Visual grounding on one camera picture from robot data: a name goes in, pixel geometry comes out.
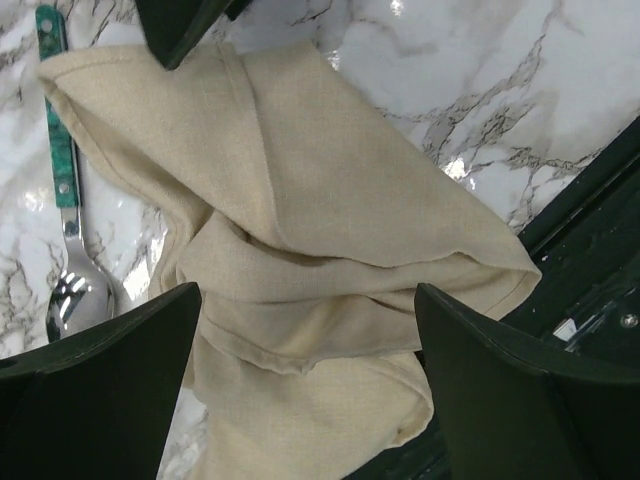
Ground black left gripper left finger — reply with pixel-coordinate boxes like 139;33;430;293
1;283;201;480

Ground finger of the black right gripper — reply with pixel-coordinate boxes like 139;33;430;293
135;0;234;70

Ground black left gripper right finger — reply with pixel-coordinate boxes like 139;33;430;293
414;284;639;479

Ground green handled metal spoon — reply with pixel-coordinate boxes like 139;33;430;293
33;4;117;344

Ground beige cloth napkin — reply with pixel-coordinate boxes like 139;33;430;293
38;43;541;479

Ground black metal base rail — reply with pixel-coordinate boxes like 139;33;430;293
355;123;639;479

